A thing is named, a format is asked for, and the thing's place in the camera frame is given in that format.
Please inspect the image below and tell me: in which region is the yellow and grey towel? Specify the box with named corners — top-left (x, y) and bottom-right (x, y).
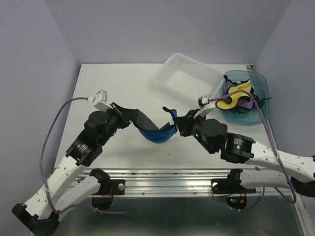
top-left (216, 80), bottom-right (252, 111)

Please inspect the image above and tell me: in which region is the aluminium mounting rail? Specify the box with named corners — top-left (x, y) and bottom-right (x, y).
top-left (44, 168), bottom-right (306, 197)

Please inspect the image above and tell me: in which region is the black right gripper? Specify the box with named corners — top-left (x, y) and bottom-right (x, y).
top-left (174, 108), bottom-right (215, 154)

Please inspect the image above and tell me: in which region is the dark grey towel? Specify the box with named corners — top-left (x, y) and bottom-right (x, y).
top-left (235, 94), bottom-right (271, 114)

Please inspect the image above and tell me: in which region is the blue and grey towel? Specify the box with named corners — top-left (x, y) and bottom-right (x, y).
top-left (111, 103), bottom-right (178, 144)

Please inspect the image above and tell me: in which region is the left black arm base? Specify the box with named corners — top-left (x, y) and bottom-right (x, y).
top-left (92, 179), bottom-right (126, 211)

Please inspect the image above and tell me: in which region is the purple and grey towel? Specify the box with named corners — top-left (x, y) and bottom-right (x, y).
top-left (223, 75), bottom-right (256, 111)

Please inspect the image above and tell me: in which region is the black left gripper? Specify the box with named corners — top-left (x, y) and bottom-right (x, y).
top-left (100, 101), bottom-right (138, 145)

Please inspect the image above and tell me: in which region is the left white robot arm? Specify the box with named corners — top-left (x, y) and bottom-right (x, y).
top-left (12, 105), bottom-right (130, 236)

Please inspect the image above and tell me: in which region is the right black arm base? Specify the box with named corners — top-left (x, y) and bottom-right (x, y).
top-left (210, 178), bottom-right (256, 211)

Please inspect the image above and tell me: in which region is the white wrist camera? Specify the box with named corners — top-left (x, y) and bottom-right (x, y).
top-left (93, 90), bottom-right (112, 112)
top-left (194, 96), bottom-right (216, 118)

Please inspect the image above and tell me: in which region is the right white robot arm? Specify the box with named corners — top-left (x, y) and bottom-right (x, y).
top-left (174, 110), bottom-right (315, 198)

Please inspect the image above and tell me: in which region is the teal translucent plastic bin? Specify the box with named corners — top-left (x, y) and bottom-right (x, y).
top-left (218, 70), bottom-right (271, 125)

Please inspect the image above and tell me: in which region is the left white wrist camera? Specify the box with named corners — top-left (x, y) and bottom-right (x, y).
top-left (93, 90), bottom-right (112, 112)

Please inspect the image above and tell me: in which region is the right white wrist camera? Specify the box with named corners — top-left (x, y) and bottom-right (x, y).
top-left (194, 96), bottom-right (216, 118)

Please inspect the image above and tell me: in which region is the white perforated plastic basket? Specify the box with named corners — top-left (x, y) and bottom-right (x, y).
top-left (150, 53), bottom-right (223, 108)

